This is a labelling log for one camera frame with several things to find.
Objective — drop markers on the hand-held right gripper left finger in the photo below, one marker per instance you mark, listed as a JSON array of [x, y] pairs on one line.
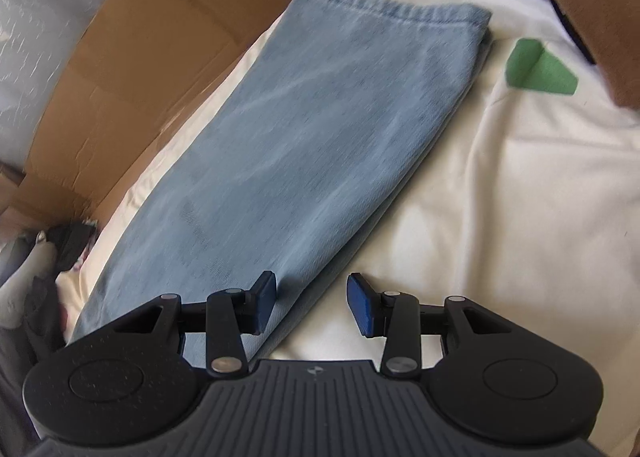
[[265, 297]]

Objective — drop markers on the bear printed bed sheet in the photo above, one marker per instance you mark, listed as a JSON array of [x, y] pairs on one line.
[[525, 197]]

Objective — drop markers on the flattened cardboard box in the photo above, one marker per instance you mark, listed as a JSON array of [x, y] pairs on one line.
[[175, 37]]

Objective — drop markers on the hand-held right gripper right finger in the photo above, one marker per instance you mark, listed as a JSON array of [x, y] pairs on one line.
[[362, 304]]

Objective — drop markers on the white plastic bag pile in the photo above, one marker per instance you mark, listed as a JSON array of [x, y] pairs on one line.
[[40, 37]]

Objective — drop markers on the light blue jeans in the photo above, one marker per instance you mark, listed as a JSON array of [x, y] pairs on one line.
[[310, 137]]

